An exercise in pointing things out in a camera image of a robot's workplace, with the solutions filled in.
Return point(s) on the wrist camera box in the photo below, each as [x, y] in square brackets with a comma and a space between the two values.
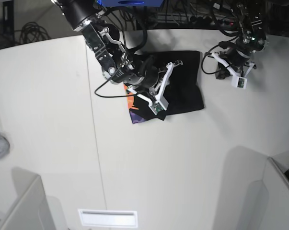
[158, 105]
[239, 82]

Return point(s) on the white side partition left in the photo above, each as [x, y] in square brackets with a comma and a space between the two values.
[30, 210]

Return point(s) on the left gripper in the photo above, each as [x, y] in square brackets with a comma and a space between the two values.
[233, 62]

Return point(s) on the white side partition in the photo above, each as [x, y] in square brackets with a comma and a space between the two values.
[276, 216]
[30, 210]

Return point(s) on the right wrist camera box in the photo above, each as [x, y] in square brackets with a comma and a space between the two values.
[158, 105]

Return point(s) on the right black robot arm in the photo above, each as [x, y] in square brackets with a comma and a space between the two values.
[119, 63]

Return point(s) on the black T-shirt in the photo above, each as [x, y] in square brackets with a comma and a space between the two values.
[183, 93]

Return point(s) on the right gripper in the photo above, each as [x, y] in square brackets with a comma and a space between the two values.
[149, 82]

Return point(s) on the white side partition right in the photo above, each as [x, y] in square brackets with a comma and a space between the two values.
[276, 216]

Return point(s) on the white power strip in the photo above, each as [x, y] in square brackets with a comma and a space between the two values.
[207, 21]

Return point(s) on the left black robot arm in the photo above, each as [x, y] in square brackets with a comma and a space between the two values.
[249, 38]

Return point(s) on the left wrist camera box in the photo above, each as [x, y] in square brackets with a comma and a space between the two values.
[239, 82]

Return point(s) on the white table slot plate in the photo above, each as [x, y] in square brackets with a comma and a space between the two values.
[108, 218]

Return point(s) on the blue box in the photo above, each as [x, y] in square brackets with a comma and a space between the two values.
[136, 3]

